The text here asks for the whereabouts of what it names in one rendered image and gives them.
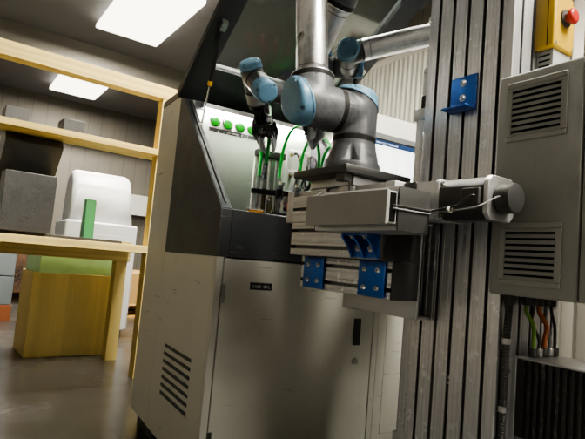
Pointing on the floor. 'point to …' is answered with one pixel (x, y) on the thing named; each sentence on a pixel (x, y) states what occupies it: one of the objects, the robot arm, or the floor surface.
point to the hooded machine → (107, 213)
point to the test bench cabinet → (197, 347)
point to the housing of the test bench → (155, 262)
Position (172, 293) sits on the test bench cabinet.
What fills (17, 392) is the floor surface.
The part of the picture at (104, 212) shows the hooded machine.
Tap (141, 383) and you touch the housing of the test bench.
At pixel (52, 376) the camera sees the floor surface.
